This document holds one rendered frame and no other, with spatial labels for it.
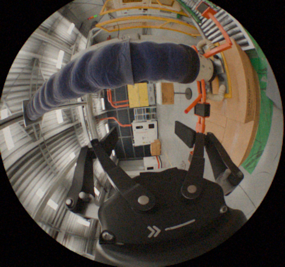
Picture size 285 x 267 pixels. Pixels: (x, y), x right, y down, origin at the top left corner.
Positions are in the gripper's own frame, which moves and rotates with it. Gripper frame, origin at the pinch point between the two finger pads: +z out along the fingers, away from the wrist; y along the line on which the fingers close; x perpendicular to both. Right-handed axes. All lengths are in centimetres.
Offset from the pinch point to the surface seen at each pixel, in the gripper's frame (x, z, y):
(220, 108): 1, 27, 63
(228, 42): 30.6, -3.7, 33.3
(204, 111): 0.3, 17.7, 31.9
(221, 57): 32, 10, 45
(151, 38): 133, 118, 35
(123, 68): 19.2, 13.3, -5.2
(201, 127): -9.2, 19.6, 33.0
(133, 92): 98, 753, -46
